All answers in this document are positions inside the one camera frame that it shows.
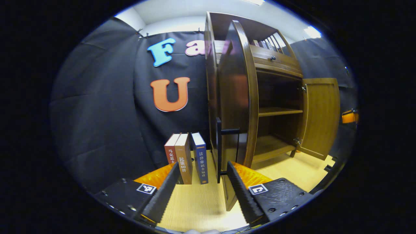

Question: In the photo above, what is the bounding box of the brown book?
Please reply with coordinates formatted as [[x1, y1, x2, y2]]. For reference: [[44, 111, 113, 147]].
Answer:
[[175, 133, 193, 185]]

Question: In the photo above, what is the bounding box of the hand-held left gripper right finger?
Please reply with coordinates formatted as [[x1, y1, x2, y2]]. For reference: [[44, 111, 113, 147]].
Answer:
[[227, 161, 314, 226]]

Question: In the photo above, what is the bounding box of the wooden double-door shoe cabinet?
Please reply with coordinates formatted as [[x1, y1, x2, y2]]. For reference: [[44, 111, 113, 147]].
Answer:
[[204, 11, 341, 166]]

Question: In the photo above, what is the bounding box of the black backdrop cloth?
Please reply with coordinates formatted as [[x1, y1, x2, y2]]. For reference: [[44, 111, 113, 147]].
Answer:
[[49, 17, 358, 195]]

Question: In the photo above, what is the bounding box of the blue book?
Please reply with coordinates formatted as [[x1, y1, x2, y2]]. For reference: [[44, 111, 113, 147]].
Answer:
[[191, 132, 209, 185]]

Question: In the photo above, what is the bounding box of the red book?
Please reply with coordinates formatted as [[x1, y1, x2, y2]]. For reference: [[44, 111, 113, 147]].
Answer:
[[164, 133, 181, 165]]

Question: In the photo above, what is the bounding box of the wooden shoe cabinet door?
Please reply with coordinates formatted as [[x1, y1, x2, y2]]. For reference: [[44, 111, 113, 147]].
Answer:
[[214, 20, 259, 212], [297, 77, 341, 161]]

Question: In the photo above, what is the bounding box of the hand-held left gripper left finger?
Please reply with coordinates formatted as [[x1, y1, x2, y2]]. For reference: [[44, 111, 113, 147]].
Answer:
[[94, 162, 182, 225]]

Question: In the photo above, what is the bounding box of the small ceiling light panel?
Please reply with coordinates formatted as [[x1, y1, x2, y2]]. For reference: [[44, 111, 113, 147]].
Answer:
[[304, 26, 322, 39]]

